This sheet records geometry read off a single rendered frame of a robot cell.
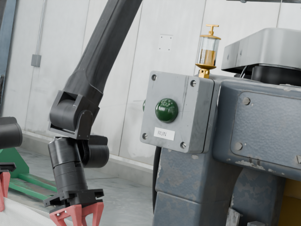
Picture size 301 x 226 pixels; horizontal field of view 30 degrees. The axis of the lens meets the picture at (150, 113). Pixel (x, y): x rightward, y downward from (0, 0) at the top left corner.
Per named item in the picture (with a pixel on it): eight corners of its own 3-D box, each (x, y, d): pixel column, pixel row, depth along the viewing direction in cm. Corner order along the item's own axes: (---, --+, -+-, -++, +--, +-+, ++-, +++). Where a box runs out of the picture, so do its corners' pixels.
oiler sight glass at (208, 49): (192, 62, 74) (197, 36, 74) (203, 64, 76) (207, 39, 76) (208, 64, 72) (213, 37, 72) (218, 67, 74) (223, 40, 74)
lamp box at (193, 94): (138, 141, 70) (149, 69, 69) (160, 142, 73) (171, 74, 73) (187, 154, 65) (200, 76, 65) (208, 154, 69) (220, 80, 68)
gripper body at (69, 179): (106, 197, 107) (97, 160, 109) (67, 201, 99) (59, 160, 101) (82, 206, 111) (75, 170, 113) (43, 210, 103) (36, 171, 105)
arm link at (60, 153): (40, 141, 108) (60, 131, 105) (66, 142, 113) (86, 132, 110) (47, 176, 106) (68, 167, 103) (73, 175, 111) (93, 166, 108)
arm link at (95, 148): (50, 101, 108) (81, 109, 103) (90, 106, 118) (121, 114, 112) (39, 162, 109) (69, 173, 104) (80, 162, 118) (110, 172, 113)
